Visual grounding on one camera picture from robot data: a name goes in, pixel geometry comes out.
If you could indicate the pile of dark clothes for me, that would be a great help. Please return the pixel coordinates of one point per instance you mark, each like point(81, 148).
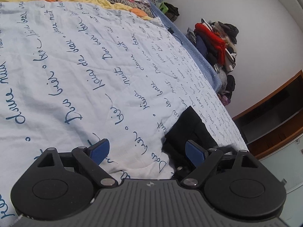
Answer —
point(228, 33)

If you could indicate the black pants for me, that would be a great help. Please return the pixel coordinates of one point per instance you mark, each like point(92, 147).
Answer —
point(189, 126)

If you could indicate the light blue blanket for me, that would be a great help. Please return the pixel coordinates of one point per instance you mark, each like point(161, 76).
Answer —
point(199, 59)

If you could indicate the red garment on pile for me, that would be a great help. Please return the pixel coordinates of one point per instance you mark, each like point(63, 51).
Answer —
point(218, 44)

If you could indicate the wooden door frame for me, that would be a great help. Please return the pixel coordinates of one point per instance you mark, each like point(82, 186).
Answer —
point(274, 121)

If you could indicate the white script-print bed sheet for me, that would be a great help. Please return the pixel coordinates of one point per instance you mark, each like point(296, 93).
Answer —
point(74, 73)

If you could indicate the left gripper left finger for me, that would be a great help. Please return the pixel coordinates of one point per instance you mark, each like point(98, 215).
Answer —
point(89, 160)

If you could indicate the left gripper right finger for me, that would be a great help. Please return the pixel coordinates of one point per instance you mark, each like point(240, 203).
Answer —
point(204, 160)

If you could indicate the black bag by wall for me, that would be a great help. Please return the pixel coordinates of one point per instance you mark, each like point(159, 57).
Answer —
point(172, 13)

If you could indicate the white wardrobe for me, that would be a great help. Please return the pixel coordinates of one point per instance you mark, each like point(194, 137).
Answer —
point(286, 165)

